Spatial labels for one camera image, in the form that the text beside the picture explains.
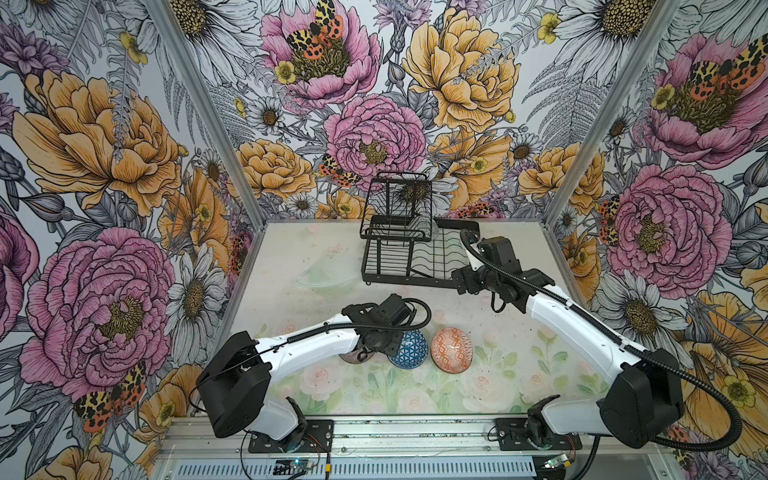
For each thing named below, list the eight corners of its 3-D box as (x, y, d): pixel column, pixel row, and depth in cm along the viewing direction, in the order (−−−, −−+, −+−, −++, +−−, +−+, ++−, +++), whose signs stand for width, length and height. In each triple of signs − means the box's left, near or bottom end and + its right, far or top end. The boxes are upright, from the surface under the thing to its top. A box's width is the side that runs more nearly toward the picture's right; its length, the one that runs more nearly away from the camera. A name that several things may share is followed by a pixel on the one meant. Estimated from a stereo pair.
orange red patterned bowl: (432, 377, 85) (434, 369, 80) (428, 337, 93) (430, 327, 88) (471, 377, 85) (476, 369, 80) (465, 337, 93) (469, 327, 88)
